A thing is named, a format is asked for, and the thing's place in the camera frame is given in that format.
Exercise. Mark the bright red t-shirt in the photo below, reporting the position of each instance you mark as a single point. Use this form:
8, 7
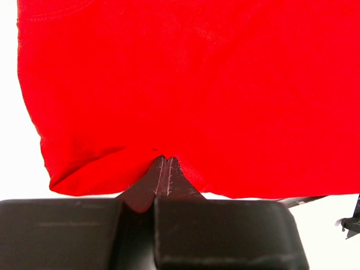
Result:
254, 98

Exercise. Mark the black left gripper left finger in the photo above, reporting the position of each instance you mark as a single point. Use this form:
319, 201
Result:
79, 233

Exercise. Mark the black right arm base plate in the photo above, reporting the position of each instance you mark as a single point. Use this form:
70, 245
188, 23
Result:
350, 225

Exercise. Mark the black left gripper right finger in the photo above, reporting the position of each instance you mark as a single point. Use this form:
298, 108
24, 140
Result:
192, 232

